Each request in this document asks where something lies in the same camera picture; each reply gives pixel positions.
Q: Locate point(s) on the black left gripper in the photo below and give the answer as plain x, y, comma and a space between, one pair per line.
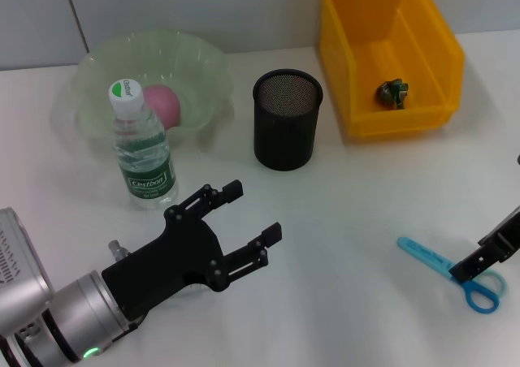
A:
170, 261

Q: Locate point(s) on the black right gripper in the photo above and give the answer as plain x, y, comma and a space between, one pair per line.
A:
508, 233

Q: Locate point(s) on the clear green-label water bottle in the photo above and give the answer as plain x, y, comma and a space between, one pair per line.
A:
148, 172

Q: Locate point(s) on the pink toy peach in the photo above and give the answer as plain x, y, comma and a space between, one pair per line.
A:
164, 107

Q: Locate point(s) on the green plastic wrapper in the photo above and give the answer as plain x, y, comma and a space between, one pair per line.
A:
392, 95

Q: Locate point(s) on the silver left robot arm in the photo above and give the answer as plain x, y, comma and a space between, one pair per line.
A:
73, 314

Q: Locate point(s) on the blue safety scissors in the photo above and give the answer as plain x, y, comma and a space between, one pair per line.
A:
426, 255

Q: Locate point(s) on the black mesh pen cup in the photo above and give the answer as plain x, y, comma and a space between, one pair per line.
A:
284, 139

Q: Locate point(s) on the translucent green fruit bowl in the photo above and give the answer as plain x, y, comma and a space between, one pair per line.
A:
191, 66

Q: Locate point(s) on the yellow plastic storage bin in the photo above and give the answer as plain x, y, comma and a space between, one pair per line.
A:
341, 58

